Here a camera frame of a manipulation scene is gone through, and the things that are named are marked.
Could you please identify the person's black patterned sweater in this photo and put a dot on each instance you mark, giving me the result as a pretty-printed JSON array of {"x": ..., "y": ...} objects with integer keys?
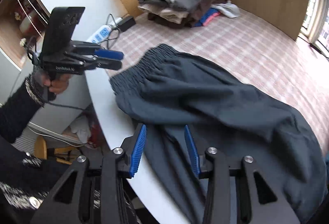
[{"x": 15, "y": 175}]

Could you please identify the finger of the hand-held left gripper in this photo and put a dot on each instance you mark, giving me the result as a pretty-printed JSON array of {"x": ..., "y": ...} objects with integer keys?
[
  {"x": 109, "y": 54},
  {"x": 108, "y": 64}
]

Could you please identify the person's left forearm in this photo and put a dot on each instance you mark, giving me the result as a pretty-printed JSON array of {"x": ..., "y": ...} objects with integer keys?
[{"x": 18, "y": 111}]

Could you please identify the pink plaid blanket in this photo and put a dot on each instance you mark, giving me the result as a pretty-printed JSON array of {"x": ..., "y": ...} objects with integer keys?
[{"x": 257, "y": 41}]

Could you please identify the wooden stool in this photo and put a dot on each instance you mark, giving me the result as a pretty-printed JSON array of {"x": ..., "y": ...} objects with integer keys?
[{"x": 40, "y": 147}]

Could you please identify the white power strip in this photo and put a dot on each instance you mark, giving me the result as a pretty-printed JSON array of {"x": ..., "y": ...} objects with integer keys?
[{"x": 101, "y": 33}]

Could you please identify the blue striped shirt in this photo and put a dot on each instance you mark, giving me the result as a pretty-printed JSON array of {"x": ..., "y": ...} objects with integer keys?
[{"x": 205, "y": 18}]

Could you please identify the pink garment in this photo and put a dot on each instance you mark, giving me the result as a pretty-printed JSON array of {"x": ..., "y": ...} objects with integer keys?
[{"x": 212, "y": 19}]

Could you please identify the person's left hand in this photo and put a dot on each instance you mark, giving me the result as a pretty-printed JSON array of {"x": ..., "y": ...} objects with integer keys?
[{"x": 60, "y": 85}]

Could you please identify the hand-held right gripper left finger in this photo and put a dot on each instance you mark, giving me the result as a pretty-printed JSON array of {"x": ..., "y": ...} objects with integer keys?
[{"x": 138, "y": 152}]

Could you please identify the wooden shelf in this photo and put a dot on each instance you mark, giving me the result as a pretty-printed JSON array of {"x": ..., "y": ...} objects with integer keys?
[{"x": 10, "y": 21}]

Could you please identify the dark grey pants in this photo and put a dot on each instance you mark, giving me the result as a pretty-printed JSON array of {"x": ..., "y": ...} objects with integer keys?
[{"x": 205, "y": 90}]

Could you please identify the red and white jar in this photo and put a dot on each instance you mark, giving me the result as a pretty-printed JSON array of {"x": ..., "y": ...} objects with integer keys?
[{"x": 25, "y": 23}]

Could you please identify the white garment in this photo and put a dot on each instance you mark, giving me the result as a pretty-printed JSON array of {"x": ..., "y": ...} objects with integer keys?
[{"x": 228, "y": 10}]

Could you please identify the black power adapter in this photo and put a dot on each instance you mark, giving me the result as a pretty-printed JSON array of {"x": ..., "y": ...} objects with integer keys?
[{"x": 126, "y": 23}]

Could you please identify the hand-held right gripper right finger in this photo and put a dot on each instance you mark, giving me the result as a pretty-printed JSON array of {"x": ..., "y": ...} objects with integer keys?
[{"x": 192, "y": 154}]

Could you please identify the white crumpled cloth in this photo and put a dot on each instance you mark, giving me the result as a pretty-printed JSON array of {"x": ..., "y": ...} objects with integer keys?
[{"x": 81, "y": 131}]

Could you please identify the large window with buildings view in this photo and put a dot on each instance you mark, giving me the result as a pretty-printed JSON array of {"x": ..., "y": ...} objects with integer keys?
[{"x": 316, "y": 21}]

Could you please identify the white bed frame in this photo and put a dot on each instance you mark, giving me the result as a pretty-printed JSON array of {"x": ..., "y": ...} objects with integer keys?
[{"x": 115, "y": 123}]

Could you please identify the light blue garment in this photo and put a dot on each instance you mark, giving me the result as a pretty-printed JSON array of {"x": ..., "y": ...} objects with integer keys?
[{"x": 327, "y": 157}]

